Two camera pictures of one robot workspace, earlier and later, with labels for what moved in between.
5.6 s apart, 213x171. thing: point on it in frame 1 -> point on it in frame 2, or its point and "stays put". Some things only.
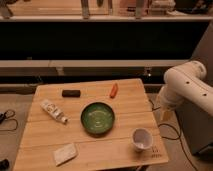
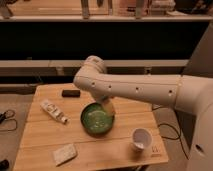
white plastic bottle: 54,111 stays put
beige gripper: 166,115 -> 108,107
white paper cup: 141,139 stays put
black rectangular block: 71,93 stays put
